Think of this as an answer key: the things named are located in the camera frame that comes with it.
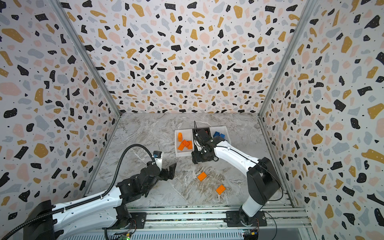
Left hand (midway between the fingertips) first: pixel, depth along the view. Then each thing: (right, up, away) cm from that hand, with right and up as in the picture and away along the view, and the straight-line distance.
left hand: (171, 161), depth 78 cm
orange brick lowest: (+26, -17, +5) cm, 32 cm away
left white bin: (+5, +12, +29) cm, 32 cm away
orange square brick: (+8, +5, +23) cm, 25 cm away
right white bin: (+30, +16, +29) cm, 45 cm away
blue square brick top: (+26, +13, +27) cm, 40 cm away
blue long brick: (+31, +12, +28) cm, 43 cm away
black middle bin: (+11, +15, +22) cm, 29 cm away
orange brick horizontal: (+4, +7, +24) cm, 25 cm away
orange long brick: (+16, -11, +9) cm, 21 cm away
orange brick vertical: (+1, +11, +25) cm, 27 cm away
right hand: (+13, +1, +7) cm, 15 cm away
